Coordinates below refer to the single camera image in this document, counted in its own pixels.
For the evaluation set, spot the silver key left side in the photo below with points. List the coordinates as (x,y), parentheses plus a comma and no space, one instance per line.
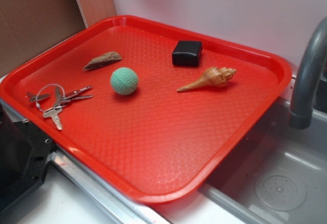
(36,98)

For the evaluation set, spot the green dimpled ball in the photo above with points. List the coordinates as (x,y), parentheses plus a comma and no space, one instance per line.
(124,81)

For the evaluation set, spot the tan spiral seashell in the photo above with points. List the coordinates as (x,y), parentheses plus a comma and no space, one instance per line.
(211,77)

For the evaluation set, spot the grey sink faucet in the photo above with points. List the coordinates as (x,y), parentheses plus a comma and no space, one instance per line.
(309,91)

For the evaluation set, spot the brown cardboard panel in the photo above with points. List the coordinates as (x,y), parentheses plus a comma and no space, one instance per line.
(30,27)

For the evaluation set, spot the grey plastic sink basin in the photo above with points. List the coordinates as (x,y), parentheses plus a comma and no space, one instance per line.
(275,174)

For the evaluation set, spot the small silver key pair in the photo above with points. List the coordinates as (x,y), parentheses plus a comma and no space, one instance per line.
(65,98)

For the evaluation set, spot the black rectangular box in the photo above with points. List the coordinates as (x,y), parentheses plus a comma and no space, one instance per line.
(187,53)

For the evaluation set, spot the red plastic tray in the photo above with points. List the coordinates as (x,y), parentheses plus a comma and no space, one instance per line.
(155,145)

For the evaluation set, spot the silver metal rail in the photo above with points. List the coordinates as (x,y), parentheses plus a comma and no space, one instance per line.
(55,188)

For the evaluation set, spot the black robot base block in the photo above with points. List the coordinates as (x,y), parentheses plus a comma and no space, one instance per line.
(25,154)

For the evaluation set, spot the brown wood piece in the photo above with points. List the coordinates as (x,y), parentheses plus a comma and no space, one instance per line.
(103,60)

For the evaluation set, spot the silver key on ring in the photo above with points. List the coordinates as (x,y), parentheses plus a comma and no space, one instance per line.
(53,113)

